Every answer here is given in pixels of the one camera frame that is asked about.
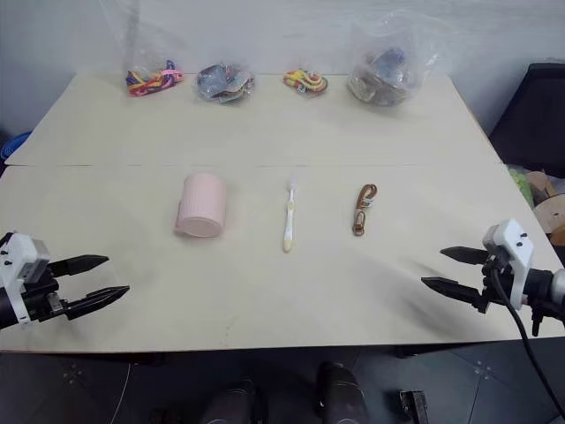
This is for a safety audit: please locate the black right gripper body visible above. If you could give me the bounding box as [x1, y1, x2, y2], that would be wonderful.
[477, 253, 517, 314]

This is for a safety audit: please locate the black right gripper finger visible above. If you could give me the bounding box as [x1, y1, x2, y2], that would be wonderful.
[420, 276, 483, 305]
[439, 246, 489, 266]

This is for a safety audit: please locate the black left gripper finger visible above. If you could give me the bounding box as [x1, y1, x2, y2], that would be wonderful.
[51, 254, 110, 278]
[65, 284, 131, 321]

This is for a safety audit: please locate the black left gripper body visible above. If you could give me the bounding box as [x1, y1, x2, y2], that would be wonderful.
[19, 261, 71, 323]

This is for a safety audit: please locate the green item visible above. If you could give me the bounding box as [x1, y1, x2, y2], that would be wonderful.
[507, 164, 536, 208]

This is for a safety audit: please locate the pink ribbed cup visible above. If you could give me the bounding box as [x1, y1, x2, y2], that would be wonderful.
[173, 172, 228, 239]

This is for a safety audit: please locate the blue basket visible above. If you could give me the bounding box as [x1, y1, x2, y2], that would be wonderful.
[0, 130, 33, 163]

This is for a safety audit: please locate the dark rounded robot foot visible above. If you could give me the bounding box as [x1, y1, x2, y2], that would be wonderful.
[315, 361, 370, 424]
[193, 377, 260, 424]

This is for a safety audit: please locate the black chair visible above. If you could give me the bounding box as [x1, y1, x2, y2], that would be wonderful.
[488, 62, 565, 180]

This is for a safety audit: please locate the white yellow toothbrush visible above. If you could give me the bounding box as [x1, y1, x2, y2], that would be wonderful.
[282, 175, 300, 254]

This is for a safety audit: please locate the bag of colourful ribbons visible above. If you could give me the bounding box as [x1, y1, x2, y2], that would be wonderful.
[118, 8, 186, 98]

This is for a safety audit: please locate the large clear plastic bag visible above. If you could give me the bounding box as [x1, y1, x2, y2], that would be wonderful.
[345, 11, 456, 109]

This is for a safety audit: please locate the bag of grey blue items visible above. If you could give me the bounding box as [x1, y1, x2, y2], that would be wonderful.
[192, 63, 257, 106]

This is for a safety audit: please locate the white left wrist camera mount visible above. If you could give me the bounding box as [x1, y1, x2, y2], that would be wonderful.
[0, 230, 51, 327]

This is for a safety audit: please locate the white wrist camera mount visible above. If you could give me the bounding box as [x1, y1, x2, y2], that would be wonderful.
[0, 230, 51, 327]
[481, 218, 536, 309]

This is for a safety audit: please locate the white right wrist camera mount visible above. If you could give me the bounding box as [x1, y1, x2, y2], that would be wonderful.
[481, 218, 536, 309]

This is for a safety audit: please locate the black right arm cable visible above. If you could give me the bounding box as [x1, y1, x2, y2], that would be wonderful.
[490, 264, 565, 424]

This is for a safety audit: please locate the brown leather strap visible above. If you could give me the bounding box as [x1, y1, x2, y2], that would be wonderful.
[351, 183, 379, 237]

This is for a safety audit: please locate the black table leg bracket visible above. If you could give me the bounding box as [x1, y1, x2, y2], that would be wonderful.
[398, 389, 430, 424]

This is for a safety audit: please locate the yellow red rope bundle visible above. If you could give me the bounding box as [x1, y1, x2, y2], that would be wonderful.
[282, 68, 329, 97]

